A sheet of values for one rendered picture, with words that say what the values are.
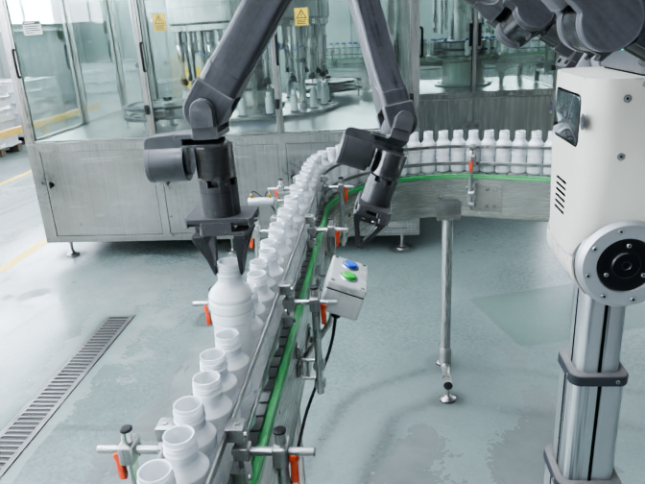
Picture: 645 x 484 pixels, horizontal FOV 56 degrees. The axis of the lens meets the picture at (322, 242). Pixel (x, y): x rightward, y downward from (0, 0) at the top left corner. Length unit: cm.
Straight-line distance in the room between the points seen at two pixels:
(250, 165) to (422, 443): 246
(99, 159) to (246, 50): 387
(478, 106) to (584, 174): 511
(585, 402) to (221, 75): 92
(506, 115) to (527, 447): 414
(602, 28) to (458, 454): 195
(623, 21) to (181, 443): 73
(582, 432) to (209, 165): 90
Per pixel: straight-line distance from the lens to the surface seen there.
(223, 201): 90
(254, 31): 86
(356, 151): 113
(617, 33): 87
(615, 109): 106
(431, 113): 613
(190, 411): 78
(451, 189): 255
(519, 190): 252
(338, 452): 255
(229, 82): 86
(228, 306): 95
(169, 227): 464
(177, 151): 90
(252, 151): 432
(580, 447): 139
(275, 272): 125
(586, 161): 108
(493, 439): 265
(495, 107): 621
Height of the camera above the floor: 160
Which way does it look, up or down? 20 degrees down
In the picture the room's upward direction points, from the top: 3 degrees counter-clockwise
